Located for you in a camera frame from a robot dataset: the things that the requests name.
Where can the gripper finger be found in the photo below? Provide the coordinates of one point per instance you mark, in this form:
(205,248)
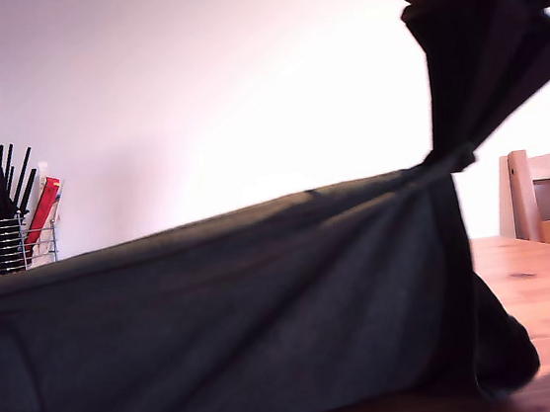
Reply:
(458,71)
(527,68)

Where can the olive green underwear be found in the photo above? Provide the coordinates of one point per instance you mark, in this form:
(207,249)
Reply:
(218,322)

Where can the black plastic utensil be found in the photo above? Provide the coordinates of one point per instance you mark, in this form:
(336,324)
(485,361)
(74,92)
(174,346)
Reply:
(0,205)

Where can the white paper bag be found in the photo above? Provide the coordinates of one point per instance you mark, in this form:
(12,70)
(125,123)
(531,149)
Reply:
(41,250)

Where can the white plastic utensil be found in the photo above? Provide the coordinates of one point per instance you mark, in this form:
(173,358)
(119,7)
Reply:
(44,171)

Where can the wooden chair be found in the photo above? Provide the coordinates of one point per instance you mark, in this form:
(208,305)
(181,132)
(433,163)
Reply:
(519,188)

